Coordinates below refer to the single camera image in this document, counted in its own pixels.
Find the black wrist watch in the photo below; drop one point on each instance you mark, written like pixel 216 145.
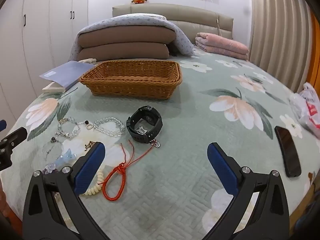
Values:
pixel 156 125

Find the beige curtain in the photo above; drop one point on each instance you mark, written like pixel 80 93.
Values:
pixel 275 30

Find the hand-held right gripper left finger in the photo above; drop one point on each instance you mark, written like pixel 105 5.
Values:
pixel 91 165

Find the light blue flower hair clip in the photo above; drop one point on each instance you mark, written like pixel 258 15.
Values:
pixel 65 155

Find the beige padded headboard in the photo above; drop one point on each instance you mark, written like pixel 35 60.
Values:
pixel 200 17

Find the green floral bedspread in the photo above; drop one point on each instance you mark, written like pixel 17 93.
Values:
pixel 175 167

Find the brown wicker basket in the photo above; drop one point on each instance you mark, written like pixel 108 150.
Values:
pixel 130 87

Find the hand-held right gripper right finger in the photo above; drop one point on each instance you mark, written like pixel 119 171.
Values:
pixel 222 170

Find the orange plush toy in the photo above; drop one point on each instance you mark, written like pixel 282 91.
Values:
pixel 138 0

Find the white wardrobe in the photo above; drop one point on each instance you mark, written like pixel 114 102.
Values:
pixel 45 30

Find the brown pillow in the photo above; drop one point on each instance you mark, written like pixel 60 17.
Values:
pixel 125 35
pixel 120 52

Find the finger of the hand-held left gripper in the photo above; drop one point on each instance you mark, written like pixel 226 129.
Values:
pixel 2 125
pixel 15 136

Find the blue cover book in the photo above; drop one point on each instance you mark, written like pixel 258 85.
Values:
pixel 70 72

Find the black smartphone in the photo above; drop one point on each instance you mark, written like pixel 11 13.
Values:
pixel 288 152

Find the white plastic bag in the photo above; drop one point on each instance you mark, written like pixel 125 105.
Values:
pixel 305 110

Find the white crumpled cloth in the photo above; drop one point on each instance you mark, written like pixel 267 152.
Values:
pixel 88 60

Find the orange curtain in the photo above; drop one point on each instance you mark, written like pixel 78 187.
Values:
pixel 314 55

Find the pink folded blanket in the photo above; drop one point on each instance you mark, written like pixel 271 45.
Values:
pixel 220 45

